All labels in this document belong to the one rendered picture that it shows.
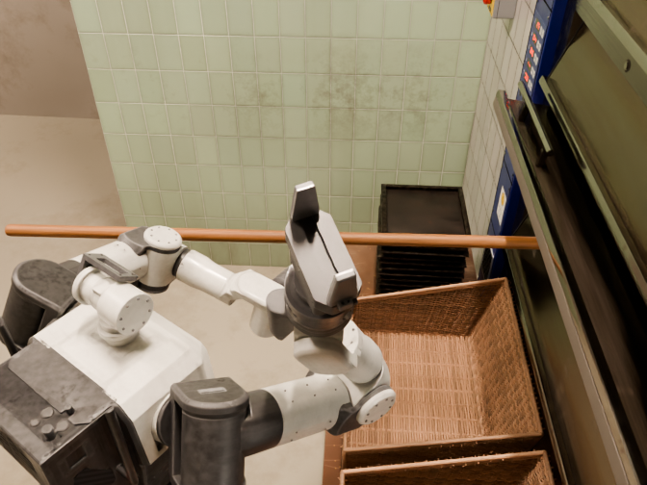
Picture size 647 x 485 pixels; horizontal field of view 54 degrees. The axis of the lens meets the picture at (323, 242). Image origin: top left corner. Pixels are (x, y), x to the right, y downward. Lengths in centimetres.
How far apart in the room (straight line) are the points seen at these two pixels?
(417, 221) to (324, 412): 114
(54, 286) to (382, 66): 177
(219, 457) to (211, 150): 209
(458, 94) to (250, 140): 90
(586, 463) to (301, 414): 67
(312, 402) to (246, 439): 13
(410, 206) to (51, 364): 138
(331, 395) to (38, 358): 45
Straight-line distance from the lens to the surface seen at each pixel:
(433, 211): 211
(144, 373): 98
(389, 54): 259
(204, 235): 152
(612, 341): 107
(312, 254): 68
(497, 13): 220
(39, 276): 117
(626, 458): 91
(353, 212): 297
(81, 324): 108
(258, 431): 94
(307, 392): 101
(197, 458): 92
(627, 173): 126
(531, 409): 168
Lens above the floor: 213
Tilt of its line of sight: 39 degrees down
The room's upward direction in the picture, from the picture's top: straight up
